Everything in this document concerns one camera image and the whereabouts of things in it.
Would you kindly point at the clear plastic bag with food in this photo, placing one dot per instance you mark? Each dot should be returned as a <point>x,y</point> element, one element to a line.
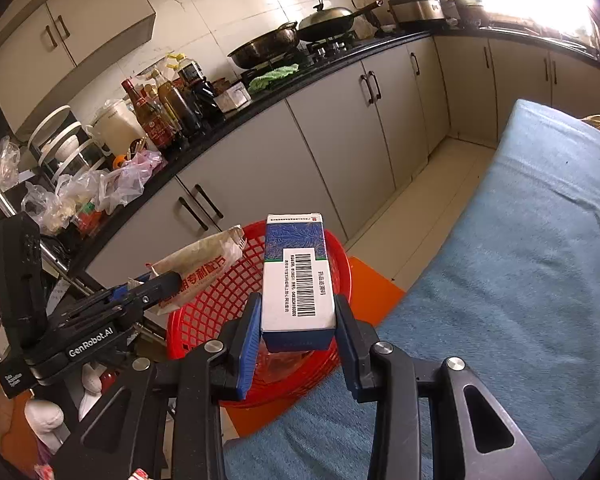
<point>65,205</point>

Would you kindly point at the grey base cabinets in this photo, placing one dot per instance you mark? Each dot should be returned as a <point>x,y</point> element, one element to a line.
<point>330,135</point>

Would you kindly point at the gas stove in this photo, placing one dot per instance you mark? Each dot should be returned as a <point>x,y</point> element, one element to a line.
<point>330,50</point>

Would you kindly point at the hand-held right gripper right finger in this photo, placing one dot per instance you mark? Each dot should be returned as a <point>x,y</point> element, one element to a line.
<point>347,355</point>

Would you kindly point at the white seasoning box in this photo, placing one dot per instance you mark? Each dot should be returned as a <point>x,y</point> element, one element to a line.
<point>232,97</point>

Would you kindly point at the blue patterned medicine box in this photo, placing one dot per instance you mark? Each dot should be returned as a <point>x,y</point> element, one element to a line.
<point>297,280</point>

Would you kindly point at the black kitchen countertop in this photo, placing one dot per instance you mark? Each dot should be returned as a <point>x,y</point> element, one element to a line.
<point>530,42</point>

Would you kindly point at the large grey wall cabinet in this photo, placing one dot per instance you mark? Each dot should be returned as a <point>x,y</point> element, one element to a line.
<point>80,25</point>

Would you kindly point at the cluster of sauce bottles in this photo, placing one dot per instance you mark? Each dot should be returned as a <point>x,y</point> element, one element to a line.
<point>180,105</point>

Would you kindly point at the dark cooking pot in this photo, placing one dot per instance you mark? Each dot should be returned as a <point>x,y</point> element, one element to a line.
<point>470,12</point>

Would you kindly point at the pink plastic bag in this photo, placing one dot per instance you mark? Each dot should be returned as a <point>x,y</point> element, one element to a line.
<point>135,180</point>

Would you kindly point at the crumpled clear plastic bag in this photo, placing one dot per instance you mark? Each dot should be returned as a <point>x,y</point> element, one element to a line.
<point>0,170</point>

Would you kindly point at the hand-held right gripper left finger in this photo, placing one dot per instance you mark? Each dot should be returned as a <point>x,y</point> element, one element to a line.
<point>247,360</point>

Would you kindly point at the red mesh basket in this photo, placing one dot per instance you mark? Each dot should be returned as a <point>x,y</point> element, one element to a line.
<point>342,255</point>

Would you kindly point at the red white patterned clothing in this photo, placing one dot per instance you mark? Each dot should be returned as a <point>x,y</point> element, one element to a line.
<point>44,472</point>

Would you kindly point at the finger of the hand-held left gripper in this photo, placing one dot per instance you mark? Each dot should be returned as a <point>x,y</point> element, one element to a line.
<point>125,290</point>
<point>155,287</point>

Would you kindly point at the steel rice cooker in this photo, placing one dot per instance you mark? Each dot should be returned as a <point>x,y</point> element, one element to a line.
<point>415,7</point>

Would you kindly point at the white dish rack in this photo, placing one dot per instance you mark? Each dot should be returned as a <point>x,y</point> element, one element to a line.
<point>62,140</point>

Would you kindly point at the white electric kettle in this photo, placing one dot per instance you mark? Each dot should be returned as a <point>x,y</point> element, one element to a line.
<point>117,125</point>

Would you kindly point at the person's left hand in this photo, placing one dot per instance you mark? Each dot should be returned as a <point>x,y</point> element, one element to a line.
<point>45,420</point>

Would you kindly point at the striped paper bag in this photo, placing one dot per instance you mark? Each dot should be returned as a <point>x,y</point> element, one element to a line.
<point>200,265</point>

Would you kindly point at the lidded wok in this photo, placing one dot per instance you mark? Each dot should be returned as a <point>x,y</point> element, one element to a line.
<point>325,20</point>

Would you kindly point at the black wok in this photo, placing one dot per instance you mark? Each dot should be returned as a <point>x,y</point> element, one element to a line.
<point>265,45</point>

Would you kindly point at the orange stool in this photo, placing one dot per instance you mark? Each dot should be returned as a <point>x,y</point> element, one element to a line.
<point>375,285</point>

